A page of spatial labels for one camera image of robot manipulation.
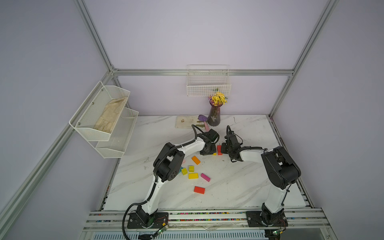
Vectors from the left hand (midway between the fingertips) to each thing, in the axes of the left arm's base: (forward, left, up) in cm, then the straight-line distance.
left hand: (211, 152), depth 98 cm
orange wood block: (-5, +10, -2) cm, 11 cm away
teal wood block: (-13, +19, +1) cm, 23 cm away
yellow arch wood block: (-4, -2, +5) cm, 7 cm away
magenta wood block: (-17, +4, -1) cm, 18 cm away
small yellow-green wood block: (-14, +17, 0) cm, 22 cm away
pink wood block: (-24, +15, +32) cm, 42 cm away
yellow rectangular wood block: (-16, +12, -2) cm, 20 cm away
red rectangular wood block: (-24, +8, -3) cm, 25 cm away
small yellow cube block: (-12, +13, -1) cm, 17 cm away
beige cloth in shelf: (+1, +57, +28) cm, 64 cm away
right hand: (+5, -9, +1) cm, 10 cm away
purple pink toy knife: (+31, +4, 0) cm, 31 cm away
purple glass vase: (+25, -4, +9) cm, 27 cm away
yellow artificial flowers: (+27, -5, +22) cm, 36 cm away
